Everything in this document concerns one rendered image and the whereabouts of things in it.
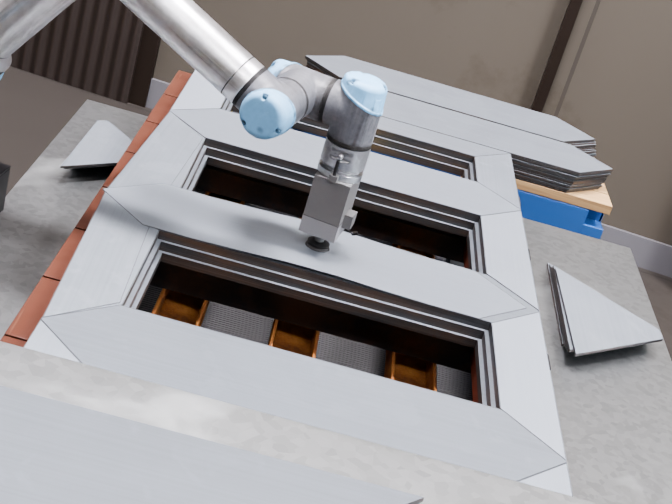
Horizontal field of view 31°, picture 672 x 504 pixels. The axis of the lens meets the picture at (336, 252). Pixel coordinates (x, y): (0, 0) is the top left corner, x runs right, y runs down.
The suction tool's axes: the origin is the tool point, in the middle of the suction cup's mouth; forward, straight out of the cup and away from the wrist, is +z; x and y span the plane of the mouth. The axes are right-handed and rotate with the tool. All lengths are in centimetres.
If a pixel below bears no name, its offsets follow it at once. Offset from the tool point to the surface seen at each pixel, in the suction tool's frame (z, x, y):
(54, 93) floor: 86, 155, 230
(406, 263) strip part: -0.9, -14.6, 7.0
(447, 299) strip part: -0.8, -23.6, -0.5
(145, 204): -0.7, 28.6, -7.5
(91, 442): -22, -2, -98
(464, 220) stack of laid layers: 0.9, -20.0, 39.7
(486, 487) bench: -20, -37, -78
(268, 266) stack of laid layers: 0.4, 5.0, -10.3
